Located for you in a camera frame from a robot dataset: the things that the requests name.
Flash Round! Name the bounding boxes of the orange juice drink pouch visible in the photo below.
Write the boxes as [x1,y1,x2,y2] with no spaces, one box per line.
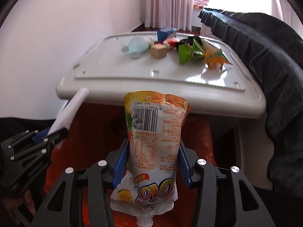
[110,91,190,226]

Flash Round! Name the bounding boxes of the orange toy dinosaur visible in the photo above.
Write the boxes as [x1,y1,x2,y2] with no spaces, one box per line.
[204,50,232,71]

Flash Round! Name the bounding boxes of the green snack wrapper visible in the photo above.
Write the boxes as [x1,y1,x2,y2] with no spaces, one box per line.
[178,40,205,65]

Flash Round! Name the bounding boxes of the wooden cube block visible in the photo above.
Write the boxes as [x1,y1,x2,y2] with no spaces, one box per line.
[151,44,167,59]

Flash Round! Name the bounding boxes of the white cylindrical bottle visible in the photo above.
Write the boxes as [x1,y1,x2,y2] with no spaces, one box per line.
[201,39,222,53]

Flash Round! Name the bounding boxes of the red white wrapper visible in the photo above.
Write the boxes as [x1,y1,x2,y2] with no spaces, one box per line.
[163,37,180,50]

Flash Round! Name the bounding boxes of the light blue plastic cup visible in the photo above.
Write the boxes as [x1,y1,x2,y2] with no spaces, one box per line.
[121,35,149,59]

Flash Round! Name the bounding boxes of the white tissue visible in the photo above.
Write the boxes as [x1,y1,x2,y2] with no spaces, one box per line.
[144,36,155,46]

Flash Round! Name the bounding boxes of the blue milk carton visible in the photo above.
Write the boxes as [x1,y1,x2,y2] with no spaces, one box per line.
[157,27,177,42]

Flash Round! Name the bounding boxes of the black sock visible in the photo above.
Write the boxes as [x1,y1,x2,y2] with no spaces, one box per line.
[176,35,202,51]

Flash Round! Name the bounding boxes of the orange trash bag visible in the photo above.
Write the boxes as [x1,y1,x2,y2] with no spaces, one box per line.
[43,103,216,226]

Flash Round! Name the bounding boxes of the person's left hand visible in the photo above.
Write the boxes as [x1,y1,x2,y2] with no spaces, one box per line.
[2,190,36,215]

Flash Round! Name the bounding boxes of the white plastic storage box lid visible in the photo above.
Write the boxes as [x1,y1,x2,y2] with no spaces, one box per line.
[56,33,266,118]

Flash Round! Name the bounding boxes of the red green toy car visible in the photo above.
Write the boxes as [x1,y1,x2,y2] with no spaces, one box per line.
[148,41,163,49]

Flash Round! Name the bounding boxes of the pink patterned curtain left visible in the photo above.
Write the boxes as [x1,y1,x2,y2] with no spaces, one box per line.
[144,0,194,31]

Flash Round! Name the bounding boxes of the folded pink quilt stack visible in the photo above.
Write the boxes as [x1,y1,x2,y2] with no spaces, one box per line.
[194,0,209,9]

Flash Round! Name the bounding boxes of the pink curtain right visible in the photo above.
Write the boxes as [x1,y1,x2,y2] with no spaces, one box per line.
[270,0,291,23]

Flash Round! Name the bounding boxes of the white bed frame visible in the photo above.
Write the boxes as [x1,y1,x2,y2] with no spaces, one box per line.
[200,24,221,41]

